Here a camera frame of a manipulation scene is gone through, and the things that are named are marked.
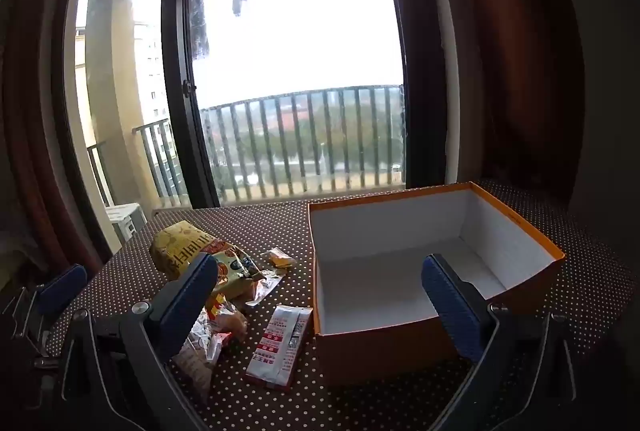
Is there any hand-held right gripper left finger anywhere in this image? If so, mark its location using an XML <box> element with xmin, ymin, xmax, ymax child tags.
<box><xmin>60</xmin><ymin>252</ymin><xmax>219</xmax><ymax>431</ymax></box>

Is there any dark printed snack packet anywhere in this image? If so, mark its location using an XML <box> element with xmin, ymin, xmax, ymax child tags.
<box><xmin>215</xmin><ymin>245</ymin><xmax>268</xmax><ymax>284</ymax></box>

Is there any red and white packet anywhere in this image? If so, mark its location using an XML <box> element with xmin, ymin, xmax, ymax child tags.
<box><xmin>245</xmin><ymin>305</ymin><xmax>314</xmax><ymax>393</ymax></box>

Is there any orange cardboard box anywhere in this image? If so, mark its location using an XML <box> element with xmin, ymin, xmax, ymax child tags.
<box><xmin>307</xmin><ymin>182</ymin><xmax>567</xmax><ymax>387</ymax></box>

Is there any balcony railing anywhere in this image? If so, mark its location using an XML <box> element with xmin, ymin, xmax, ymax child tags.
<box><xmin>87</xmin><ymin>85</ymin><xmax>405</xmax><ymax>208</ymax></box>

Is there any distant apartment building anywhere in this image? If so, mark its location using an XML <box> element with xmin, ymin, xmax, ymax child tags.
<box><xmin>132</xmin><ymin>23</ymin><xmax>174</xmax><ymax>192</ymax></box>

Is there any black window frame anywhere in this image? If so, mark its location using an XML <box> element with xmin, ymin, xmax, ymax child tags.
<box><xmin>50</xmin><ymin>0</ymin><xmax>451</xmax><ymax>262</ymax></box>

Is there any orange clear-ended snack packet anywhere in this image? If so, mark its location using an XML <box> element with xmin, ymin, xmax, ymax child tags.
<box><xmin>207</xmin><ymin>272</ymin><xmax>287</xmax><ymax>312</ymax></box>

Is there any clear pastry packet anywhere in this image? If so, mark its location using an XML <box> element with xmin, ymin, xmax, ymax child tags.
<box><xmin>205</xmin><ymin>303</ymin><xmax>249</xmax><ymax>344</ymax></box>

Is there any reddish brown curtain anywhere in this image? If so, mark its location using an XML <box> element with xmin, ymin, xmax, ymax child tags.
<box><xmin>0</xmin><ymin>0</ymin><xmax>103</xmax><ymax>274</ymax></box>

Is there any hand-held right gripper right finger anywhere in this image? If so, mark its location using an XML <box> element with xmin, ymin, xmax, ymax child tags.
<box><xmin>421</xmin><ymin>253</ymin><xmax>578</xmax><ymax>431</ymax></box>

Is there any yellow chip bag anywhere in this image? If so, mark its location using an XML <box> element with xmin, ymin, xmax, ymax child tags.
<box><xmin>150</xmin><ymin>220</ymin><xmax>236</xmax><ymax>283</ymax></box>

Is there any white air conditioner unit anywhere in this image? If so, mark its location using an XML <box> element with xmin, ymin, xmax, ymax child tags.
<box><xmin>105</xmin><ymin>203</ymin><xmax>149</xmax><ymax>240</ymax></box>

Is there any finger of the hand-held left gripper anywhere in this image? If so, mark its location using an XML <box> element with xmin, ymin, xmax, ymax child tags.
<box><xmin>4</xmin><ymin>264</ymin><xmax>90</xmax><ymax>369</ymax></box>

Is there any white and red snack wrapper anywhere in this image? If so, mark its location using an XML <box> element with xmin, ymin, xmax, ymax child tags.
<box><xmin>172</xmin><ymin>321</ymin><xmax>233</xmax><ymax>404</ymax></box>

